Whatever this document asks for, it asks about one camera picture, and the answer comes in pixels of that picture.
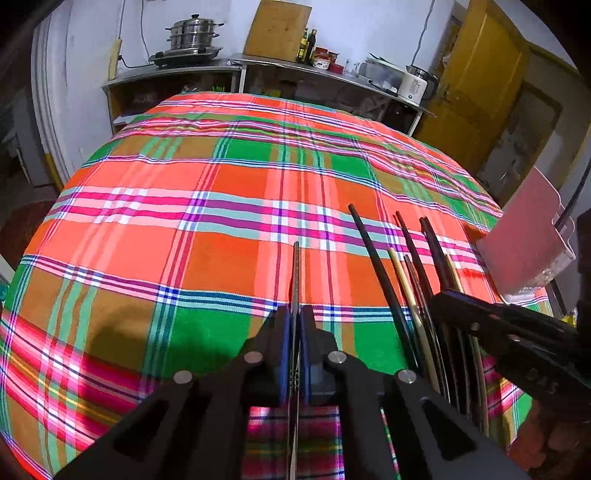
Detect low steel shelf table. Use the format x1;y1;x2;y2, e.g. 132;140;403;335
102;58;244;136

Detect yellow wooden door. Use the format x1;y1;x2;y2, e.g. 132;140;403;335
413;0;532;172

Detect white electric kettle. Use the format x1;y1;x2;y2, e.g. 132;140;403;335
397;65;439;105

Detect wooden rolling pin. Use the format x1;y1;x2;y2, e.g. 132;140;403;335
107;39;123;82

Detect brown chopstick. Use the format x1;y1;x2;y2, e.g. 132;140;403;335
403;255;445;393

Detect black cable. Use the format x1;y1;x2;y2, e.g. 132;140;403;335
556;164;591;232

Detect wall power cable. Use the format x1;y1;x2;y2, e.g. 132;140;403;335
411;0;430;66

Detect tall steel kitchen table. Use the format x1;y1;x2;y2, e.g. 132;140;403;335
228;53;437;137

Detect yellow door frame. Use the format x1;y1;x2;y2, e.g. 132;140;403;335
475;41;591;208

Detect clear plastic food container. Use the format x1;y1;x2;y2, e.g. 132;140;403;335
360;54;403;91

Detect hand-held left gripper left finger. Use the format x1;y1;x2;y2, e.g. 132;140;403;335
55;305;293;480

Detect wooden cutting board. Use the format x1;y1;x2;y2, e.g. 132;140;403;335
243;0;313;61

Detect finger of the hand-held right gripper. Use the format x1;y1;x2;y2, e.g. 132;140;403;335
431;290;578;366

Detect pink plastic chopstick holder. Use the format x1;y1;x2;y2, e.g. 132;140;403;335
475;165;578;306

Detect light bamboo chopstick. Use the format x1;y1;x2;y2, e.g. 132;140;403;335
443;252;490;437
387;247;454;407

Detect black chopstick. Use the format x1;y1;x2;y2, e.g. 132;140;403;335
419;217;476;416
394;210;465;414
288;241;304;480
348;203;424;376

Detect person's right hand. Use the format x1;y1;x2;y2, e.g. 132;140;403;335
519;401;591;480

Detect steel steamer pot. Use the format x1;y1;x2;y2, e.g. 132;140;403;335
165;14;225;51

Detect induction cooker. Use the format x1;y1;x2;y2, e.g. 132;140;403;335
148;46;223;69

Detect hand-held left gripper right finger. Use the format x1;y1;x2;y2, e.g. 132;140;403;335
299;305;532;480

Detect plaid cloth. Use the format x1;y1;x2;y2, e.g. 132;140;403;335
0;90;555;480

